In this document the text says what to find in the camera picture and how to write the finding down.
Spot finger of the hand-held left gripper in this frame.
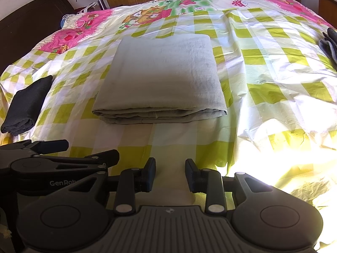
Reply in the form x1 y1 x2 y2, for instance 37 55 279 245
39 149 120 176
0 140 69 160

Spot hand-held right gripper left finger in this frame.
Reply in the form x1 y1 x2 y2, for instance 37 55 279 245
67 157 156 216

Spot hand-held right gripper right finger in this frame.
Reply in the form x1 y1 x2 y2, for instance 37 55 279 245
185 159 267 215

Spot light beige pants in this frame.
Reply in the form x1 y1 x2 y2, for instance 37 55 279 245
92 34 228 124

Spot black folded cloth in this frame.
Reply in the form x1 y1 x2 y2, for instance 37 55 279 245
0 75 53 137

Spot bed with checked sheet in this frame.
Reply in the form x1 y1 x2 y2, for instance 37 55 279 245
0 0 337 217

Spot dark brown headboard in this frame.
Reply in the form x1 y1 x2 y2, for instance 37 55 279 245
0 0 77 67

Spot dark grey folded cloth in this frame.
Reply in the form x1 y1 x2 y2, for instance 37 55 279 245
318 27 337 69

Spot wooden television cabinet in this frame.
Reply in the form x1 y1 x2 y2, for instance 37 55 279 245
317 0 337 30

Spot white cable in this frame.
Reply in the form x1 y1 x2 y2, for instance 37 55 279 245
63 14 86 29

